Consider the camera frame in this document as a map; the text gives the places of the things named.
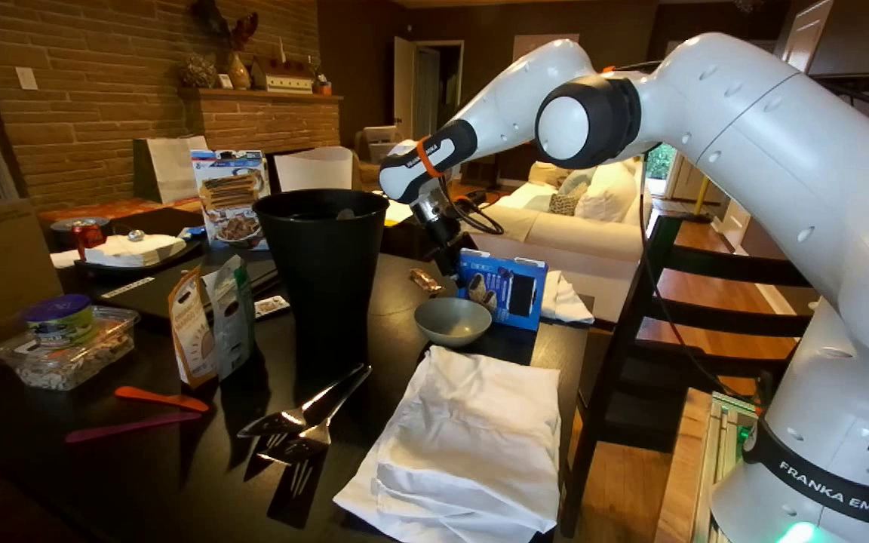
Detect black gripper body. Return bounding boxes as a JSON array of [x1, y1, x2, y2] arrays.
[[421, 193, 477, 276]]

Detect blue cardboard snack box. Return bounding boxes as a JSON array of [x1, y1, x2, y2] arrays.
[[454, 247, 549, 335]]

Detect brown snack bar wrapper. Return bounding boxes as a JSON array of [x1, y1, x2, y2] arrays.
[[407, 264, 445, 297]]

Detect small white folded cloth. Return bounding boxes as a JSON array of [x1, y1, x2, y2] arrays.
[[536, 267, 597, 330]]

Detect black plastic waste bin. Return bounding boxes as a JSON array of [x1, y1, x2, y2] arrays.
[[250, 191, 390, 388]]

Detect translucent white waste bin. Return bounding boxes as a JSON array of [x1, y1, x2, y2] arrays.
[[270, 144, 359, 196]]

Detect small printed card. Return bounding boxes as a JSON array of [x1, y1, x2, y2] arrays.
[[250, 292, 293, 323]]

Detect large white folded cloth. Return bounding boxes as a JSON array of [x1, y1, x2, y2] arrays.
[[331, 343, 564, 543]]

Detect mantel decoration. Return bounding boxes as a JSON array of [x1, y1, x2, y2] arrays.
[[262, 42, 337, 98]]

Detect printed food carton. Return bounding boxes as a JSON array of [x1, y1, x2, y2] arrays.
[[191, 148, 273, 251]]

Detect green-white stand-up pouch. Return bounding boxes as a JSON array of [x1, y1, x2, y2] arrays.
[[200, 254, 260, 382]]

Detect black tongs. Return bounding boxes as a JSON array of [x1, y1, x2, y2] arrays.
[[252, 367, 373, 469]]

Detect metal slotted spatula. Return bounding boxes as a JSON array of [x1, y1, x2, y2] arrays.
[[234, 361, 368, 443]]

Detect vase with dried flowers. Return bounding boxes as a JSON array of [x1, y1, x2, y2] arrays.
[[187, 0, 262, 93]]

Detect white stand-up pouch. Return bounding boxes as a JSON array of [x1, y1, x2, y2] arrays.
[[163, 264, 221, 392]]

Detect dark wooden chair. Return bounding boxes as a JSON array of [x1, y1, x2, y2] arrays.
[[564, 206, 821, 524]]

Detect white paper bag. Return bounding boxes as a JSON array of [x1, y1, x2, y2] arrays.
[[141, 134, 215, 206]]

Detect white food container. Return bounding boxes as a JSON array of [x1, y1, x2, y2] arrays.
[[82, 228, 191, 270]]

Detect wooden plank stand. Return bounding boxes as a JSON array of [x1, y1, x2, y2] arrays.
[[655, 387, 769, 543]]

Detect orange stick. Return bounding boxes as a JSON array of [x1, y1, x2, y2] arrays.
[[111, 382, 215, 415]]

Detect wood-topped brick ledge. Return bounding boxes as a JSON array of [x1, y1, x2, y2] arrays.
[[37, 193, 204, 228]]

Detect jar with red lid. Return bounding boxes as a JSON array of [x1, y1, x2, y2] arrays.
[[47, 215, 111, 254]]

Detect clear plastic clamshell container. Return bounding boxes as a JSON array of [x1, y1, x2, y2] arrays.
[[0, 306, 141, 395]]

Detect jar with purple lid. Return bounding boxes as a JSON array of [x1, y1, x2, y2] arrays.
[[22, 292, 96, 343]]

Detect orange cable tie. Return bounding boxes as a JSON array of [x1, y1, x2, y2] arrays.
[[413, 137, 450, 193]]

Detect framed wall picture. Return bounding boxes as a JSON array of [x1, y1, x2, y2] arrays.
[[509, 30, 571, 60]]

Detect paper shopping bag with handle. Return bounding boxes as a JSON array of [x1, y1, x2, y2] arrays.
[[0, 148, 67, 330]]

